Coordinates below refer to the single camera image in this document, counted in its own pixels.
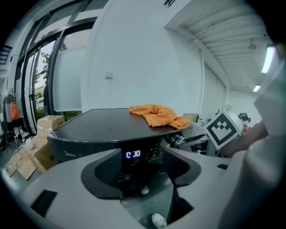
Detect person's right forearm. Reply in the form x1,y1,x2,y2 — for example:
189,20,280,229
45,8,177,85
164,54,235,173
220,122,269,158

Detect tan cardboard piece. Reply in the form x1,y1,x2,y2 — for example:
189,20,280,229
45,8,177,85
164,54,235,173
183,113,200,123

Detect white roller blinds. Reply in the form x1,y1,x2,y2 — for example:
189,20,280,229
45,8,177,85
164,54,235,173
204,64,227,117

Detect black metal railing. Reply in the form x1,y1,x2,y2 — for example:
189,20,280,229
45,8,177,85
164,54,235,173
0,44,13,66

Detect tan cardboard box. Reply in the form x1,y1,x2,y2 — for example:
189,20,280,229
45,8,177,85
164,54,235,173
36,114,66,135

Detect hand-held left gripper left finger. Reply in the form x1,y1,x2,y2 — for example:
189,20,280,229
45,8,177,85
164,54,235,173
22,148,146,229

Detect orange hanging garment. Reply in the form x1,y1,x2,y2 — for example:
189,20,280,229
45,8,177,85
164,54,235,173
11,101,21,122

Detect flattened cardboard sheets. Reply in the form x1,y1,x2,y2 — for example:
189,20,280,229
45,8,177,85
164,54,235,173
5,148,38,181

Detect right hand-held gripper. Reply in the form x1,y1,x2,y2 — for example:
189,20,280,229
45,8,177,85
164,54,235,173
178,106,244,157

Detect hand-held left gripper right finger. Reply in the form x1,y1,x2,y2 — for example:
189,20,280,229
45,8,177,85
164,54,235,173
163,147,232,229

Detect black washing machine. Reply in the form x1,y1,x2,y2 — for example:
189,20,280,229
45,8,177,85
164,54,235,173
46,108,194,187

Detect black framed glass door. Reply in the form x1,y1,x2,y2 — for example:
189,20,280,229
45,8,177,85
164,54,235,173
13,0,99,135

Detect metal clothes rack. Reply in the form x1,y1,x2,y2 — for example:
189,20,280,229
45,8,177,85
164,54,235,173
1,88,23,144

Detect orange cloth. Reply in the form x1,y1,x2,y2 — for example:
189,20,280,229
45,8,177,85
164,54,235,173
129,104,193,130

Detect large brown cardboard box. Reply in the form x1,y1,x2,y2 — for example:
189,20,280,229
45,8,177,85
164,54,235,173
28,131,59,173

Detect person's white shoe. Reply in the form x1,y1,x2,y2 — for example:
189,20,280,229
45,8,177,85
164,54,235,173
151,213,168,229

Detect black knob with metal ring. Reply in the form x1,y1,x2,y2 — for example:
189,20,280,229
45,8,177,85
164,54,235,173
170,134,186,148

